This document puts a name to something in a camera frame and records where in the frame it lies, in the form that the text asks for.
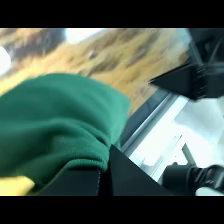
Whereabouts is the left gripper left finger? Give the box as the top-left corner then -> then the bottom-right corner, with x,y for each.
39,167 -> 102,197

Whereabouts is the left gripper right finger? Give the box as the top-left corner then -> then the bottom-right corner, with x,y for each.
99,144 -> 175,197

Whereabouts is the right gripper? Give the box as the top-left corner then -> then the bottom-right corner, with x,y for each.
148,28 -> 224,101

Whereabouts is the green T-shirt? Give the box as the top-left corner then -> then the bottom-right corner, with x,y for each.
0,72 -> 132,197

